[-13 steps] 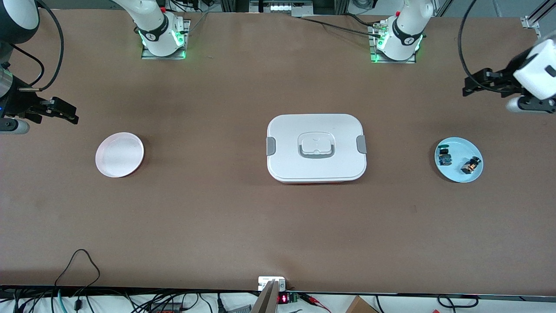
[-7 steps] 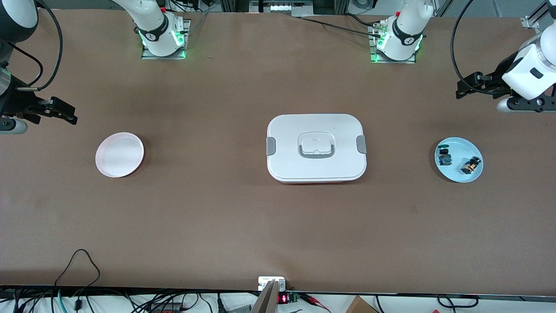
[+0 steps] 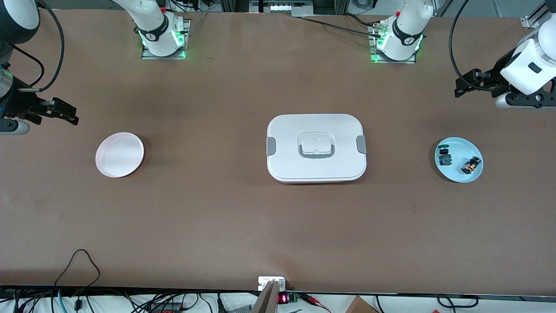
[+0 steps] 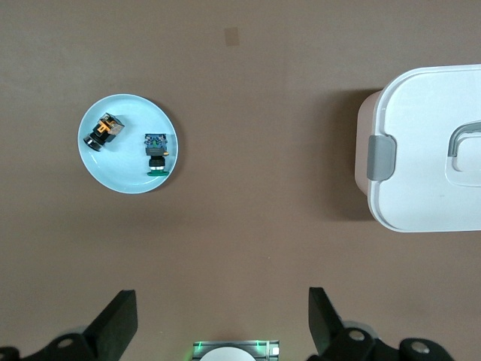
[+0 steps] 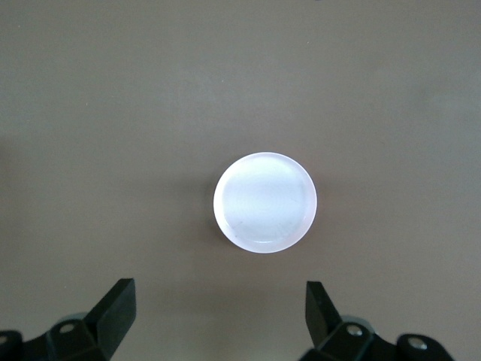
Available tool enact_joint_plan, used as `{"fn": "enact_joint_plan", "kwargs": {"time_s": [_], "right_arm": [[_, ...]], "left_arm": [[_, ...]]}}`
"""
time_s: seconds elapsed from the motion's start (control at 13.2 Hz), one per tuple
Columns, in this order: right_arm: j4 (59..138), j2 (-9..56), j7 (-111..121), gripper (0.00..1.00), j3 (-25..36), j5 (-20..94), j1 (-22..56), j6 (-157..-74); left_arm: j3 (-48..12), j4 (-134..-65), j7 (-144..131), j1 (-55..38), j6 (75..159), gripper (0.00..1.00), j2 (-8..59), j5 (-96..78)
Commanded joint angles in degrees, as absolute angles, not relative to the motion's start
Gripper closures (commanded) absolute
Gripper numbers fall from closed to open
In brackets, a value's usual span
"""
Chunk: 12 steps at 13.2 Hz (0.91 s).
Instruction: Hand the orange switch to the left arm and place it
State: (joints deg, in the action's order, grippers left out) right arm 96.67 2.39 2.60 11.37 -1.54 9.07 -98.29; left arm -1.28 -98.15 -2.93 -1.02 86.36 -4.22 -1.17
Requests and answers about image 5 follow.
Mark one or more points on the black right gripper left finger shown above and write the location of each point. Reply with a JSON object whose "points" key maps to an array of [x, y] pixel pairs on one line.
{"points": [[94, 338]]}

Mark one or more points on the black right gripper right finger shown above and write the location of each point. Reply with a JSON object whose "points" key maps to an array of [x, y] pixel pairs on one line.
{"points": [[345, 342]]}

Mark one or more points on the pink round plate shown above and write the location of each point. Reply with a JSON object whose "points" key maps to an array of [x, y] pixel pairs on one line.
{"points": [[265, 203]]}

